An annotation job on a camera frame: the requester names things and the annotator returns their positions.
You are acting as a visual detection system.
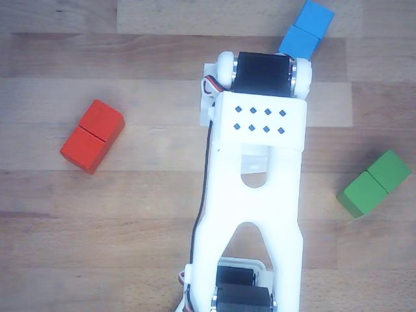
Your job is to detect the long red wooden block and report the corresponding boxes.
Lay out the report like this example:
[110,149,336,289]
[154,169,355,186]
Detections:
[60,99,126,175]

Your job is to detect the long green wooden block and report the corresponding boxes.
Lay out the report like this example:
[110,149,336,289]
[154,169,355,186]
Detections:
[335,148,412,219]

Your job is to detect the long blue wooden block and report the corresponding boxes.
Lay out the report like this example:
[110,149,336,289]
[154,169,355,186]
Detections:
[278,0,335,62]

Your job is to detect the long black arm cable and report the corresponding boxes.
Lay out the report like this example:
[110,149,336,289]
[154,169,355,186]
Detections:
[189,118,219,287]

